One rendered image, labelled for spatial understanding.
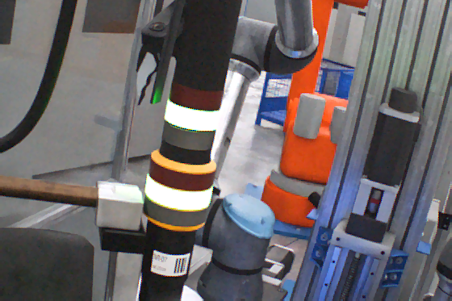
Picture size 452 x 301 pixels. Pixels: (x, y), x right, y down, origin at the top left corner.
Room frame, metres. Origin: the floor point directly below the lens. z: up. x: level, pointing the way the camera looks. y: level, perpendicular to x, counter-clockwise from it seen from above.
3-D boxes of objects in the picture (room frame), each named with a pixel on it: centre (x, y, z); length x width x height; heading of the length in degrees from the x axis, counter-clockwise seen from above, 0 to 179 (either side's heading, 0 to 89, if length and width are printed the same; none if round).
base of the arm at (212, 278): (1.12, -0.09, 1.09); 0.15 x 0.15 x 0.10
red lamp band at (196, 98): (0.36, 0.02, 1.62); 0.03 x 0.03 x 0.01
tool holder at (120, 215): (0.36, 0.03, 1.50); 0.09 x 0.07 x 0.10; 107
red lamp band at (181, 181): (0.36, 0.02, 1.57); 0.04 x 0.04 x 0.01
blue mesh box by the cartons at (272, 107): (7.65, -1.08, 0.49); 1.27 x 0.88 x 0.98; 147
